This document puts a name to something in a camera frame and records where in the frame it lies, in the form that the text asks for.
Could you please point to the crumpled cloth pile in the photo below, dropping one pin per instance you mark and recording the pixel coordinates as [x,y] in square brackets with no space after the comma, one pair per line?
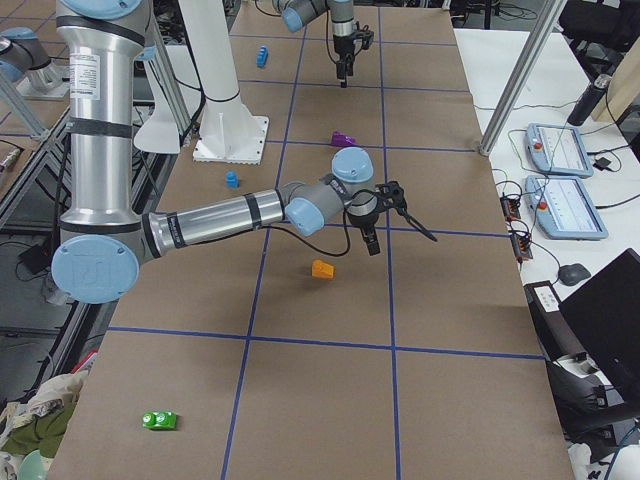
[40,423]

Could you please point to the near teach pendant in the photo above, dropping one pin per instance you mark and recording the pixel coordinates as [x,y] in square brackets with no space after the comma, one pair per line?
[562,208]

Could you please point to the long blue studded block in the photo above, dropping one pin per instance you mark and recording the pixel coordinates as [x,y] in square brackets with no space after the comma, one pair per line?
[262,56]

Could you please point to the orange trapezoid block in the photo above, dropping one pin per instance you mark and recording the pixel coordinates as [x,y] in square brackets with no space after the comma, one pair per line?
[322,270]

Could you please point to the white camera mast base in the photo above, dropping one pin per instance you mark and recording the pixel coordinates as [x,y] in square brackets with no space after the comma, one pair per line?
[228,131]

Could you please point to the black water bottle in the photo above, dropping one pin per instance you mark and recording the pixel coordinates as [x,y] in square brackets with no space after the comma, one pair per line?
[589,99]

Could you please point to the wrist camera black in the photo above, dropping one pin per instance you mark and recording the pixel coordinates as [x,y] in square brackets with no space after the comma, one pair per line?
[364,36]
[391,197]

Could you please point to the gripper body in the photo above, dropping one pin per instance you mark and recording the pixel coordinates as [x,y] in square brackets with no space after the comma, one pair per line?
[364,222]
[343,45]

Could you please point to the small blue block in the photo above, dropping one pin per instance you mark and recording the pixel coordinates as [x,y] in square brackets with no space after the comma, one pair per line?
[232,180]

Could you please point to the aluminium frame post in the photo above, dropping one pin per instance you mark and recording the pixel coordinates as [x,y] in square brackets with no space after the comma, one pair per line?
[525,63]

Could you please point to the black laptop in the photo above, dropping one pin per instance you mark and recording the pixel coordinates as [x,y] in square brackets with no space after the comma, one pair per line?
[604,316]

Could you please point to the far teach pendant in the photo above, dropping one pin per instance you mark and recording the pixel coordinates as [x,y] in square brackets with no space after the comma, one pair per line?
[557,150]

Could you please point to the green block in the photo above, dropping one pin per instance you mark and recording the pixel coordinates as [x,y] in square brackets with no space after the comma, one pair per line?
[159,420]

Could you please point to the grey computer mouse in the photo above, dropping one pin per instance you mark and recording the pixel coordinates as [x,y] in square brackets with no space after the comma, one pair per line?
[572,274]

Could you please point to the teach pendant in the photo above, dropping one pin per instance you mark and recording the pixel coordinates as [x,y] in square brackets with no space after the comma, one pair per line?
[562,208]
[557,150]

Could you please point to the purple trapezoid block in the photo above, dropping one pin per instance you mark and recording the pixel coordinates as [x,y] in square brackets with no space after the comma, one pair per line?
[341,140]

